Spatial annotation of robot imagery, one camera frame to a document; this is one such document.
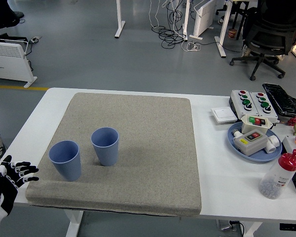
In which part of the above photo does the white wall switch plate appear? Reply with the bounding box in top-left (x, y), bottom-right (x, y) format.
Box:
top-left (210, 106), bottom-right (238, 124)

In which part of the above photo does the grey red-black push-button switch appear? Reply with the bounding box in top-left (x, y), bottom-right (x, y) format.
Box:
top-left (233, 130), bottom-right (269, 157)

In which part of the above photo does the brass valve with red handle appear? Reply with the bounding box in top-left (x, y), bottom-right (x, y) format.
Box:
top-left (287, 117), bottom-right (296, 135)

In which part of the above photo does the white panel heater with handle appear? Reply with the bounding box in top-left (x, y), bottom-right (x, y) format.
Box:
top-left (0, 38), bottom-right (38, 89)

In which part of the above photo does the grey-brown foam mat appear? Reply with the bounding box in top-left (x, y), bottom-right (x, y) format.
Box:
top-left (24, 92), bottom-right (203, 218)

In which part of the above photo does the white table leg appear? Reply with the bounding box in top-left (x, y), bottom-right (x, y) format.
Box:
top-left (64, 209), bottom-right (84, 237)
top-left (244, 221), bottom-right (263, 237)

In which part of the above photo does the black cable bundle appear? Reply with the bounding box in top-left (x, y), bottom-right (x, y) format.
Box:
top-left (151, 0), bottom-right (188, 49)

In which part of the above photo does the grey table motor box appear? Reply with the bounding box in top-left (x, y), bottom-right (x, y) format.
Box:
top-left (216, 219), bottom-right (237, 232)

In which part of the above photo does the black table height controller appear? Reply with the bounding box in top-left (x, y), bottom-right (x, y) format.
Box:
top-left (279, 223), bottom-right (296, 232)

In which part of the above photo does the blue round plate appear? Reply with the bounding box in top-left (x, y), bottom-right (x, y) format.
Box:
top-left (227, 121), bottom-right (283, 162)

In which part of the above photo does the white four-button control box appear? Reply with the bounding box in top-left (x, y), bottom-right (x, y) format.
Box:
top-left (230, 89), bottom-right (259, 119)
top-left (249, 91), bottom-right (279, 123)

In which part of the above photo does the blue ribbed plastic cup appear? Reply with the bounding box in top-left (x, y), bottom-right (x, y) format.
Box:
top-left (90, 127), bottom-right (119, 167)
top-left (48, 140), bottom-right (82, 182)

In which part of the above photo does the black plastic-wrapped tray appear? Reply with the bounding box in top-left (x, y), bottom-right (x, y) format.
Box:
top-left (261, 82), bottom-right (296, 117)

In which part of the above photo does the white green-red push-button switch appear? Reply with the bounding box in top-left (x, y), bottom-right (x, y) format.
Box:
top-left (240, 114), bottom-right (274, 135)

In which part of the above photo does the white PVC pipe fitting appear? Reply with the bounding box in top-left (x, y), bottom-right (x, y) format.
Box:
top-left (265, 134), bottom-right (281, 154)

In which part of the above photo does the emergency stop button box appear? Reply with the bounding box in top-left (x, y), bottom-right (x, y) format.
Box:
top-left (282, 134), bottom-right (296, 197)

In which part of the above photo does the white cable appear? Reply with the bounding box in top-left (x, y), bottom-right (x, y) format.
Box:
top-left (148, 0), bottom-right (168, 29)

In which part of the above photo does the black mesh office chair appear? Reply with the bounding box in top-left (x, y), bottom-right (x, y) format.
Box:
top-left (229, 0), bottom-right (296, 81)

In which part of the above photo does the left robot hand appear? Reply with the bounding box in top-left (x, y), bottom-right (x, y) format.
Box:
top-left (0, 155), bottom-right (39, 235)

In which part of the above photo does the clear bottle with red cap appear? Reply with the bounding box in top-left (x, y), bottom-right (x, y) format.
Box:
top-left (258, 149), bottom-right (296, 200)

